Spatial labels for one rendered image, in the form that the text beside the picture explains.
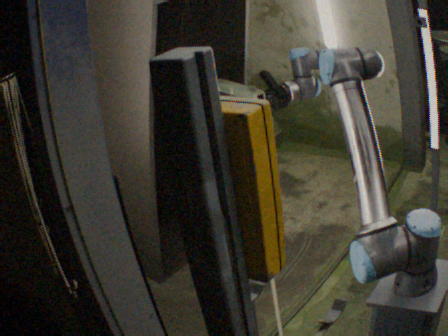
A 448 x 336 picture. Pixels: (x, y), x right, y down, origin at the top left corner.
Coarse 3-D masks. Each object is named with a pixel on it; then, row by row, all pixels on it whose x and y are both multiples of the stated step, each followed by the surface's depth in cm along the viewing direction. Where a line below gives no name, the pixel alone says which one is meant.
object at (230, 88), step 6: (222, 84) 216; (228, 84) 213; (234, 84) 212; (240, 84) 210; (222, 90) 216; (228, 90) 212; (234, 90) 208; (240, 90) 205; (246, 90) 202; (252, 90) 201; (258, 90) 200; (240, 96) 206; (246, 96) 202; (252, 96) 199; (258, 96) 198; (264, 96) 200
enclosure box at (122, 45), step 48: (96, 0) 177; (144, 0) 164; (192, 0) 227; (240, 0) 214; (96, 48) 187; (144, 48) 174; (240, 48) 226; (144, 96) 183; (144, 144) 192; (144, 192) 202; (144, 240) 216
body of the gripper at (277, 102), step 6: (264, 90) 215; (270, 90) 214; (282, 90) 217; (288, 90) 216; (276, 96) 213; (282, 96) 219; (288, 96) 216; (270, 102) 214; (276, 102) 214; (282, 102) 218; (276, 108) 215
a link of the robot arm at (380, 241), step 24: (336, 48) 162; (336, 72) 159; (360, 72) 160; (336, 96) 161; (360, 96) 158; (360, 120) 156; (360, 144) 155; (360, 168) 155; (360, 192) 156; (384, 192) 154; (360, 216) 157; (384, 216) 152; (360, 240) 154; (384, 240) 149; (360, 264) 150; (384, 264) 148
